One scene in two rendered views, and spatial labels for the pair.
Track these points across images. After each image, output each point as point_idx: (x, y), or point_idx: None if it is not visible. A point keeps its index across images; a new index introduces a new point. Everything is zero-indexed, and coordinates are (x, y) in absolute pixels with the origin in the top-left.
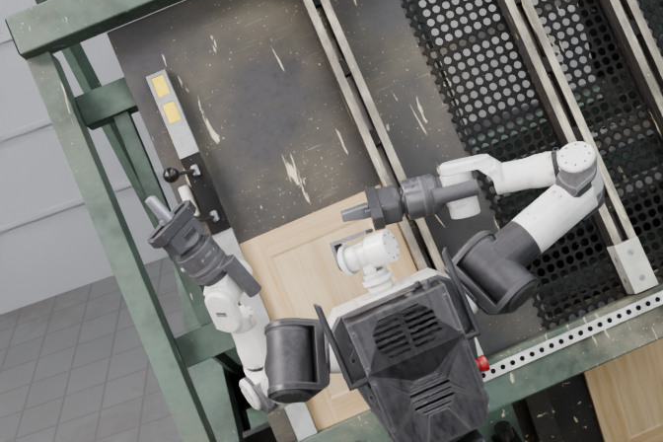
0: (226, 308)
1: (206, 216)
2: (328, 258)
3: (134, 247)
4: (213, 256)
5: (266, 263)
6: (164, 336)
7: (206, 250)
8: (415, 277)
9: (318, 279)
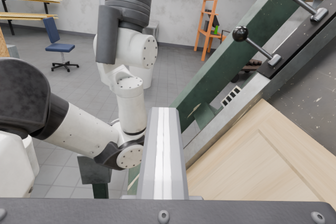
0: None
1: (263, 49)
2: (276, 197)
3: (248, 50)
4: None
5: (250, 128)
6: (191, 88)
7: None
8: None
9: (248, 187)
